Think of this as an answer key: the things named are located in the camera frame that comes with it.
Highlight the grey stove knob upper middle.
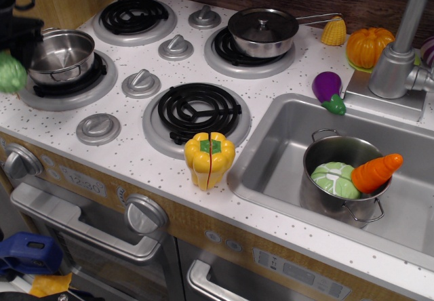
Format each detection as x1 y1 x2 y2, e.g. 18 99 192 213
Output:
158 35 194 61

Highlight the steel pan with lid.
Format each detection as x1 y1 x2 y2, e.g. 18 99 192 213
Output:
228 7 343 58

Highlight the grey stove knob back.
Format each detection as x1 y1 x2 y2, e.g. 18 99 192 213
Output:
188 5 221 30

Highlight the yellow toy bell pepper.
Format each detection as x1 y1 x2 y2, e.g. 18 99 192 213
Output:
184 132 235 190

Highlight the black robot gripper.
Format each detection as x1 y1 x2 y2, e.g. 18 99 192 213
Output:
1 16 44 70

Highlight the grey stove knob front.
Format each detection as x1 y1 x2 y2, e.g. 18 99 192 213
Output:
76 113 121 146

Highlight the green toy cabbage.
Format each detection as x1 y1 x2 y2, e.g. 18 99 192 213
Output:
311 162 361 199

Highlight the purple toy onion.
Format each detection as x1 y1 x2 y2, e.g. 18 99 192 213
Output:
420 36 434 67

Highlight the orange toy carrot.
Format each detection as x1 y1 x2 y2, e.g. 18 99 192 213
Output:
351 153 403 194

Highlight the silver dishwasher door handle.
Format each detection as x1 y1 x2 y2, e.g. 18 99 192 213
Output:
186 260 246 301

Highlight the black front left burner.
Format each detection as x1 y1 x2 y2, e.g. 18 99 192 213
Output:
33 53 107 98

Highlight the black back right burner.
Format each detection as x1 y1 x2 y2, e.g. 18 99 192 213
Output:
213 26 286 67

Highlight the green toy squash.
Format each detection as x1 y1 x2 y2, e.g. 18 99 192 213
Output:
1 52 27 94

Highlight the grey stove knob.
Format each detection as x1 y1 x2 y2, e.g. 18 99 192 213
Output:
76 113 121 146
121 69 161 99
158 35 194 61
188 5 221 30

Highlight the black front right burner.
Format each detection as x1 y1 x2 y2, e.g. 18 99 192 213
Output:
157 83 242 145

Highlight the black burner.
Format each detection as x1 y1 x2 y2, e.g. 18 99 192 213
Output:
213 26 286 67
99 0 169 35
33 53 107 98
157 83 242 145

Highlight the silver oven door handle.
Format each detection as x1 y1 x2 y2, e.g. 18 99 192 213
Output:
11 183 161 264

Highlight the grey toy sink basin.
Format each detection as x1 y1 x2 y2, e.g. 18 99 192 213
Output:
227 94 433 270

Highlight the silver oven dial left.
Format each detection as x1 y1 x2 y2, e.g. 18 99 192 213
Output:
4 143 43 180

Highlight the steel pot in sink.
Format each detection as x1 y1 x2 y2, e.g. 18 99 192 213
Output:
300 129 402 228

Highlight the blue plastic clamp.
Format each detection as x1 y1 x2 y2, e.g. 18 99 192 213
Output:
1 232 63 275

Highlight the orange toy pumpkin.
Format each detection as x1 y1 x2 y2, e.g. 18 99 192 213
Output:
346 28 395 69

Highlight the yellow toy corn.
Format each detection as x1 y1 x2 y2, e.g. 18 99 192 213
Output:
321 16 347 46

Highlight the silver toy faucet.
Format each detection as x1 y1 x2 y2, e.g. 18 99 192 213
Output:
344 0 433 121

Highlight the small steel pot on burner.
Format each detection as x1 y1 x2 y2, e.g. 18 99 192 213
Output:
28 28 95 85

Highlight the yellow cloth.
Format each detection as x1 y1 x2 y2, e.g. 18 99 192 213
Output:
29 273 72 298

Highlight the black back left burner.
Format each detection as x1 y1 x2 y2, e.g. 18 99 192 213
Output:
99 0 169 35

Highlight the silver oven dial right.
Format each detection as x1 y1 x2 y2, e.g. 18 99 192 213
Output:
124 194 168 235

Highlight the grey stove knob lower middle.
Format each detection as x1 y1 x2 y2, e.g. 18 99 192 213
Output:
121 69 161 99

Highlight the silver oven dial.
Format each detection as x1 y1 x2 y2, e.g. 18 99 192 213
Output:
124 194 168 235
4 143 43 180

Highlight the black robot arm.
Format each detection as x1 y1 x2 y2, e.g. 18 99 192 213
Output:
1 0 44 69

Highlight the purple toy eggplant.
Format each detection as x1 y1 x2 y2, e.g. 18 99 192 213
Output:
312 71 347 115

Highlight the green plate under pumpkin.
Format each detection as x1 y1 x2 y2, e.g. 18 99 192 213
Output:
344 48 421 74

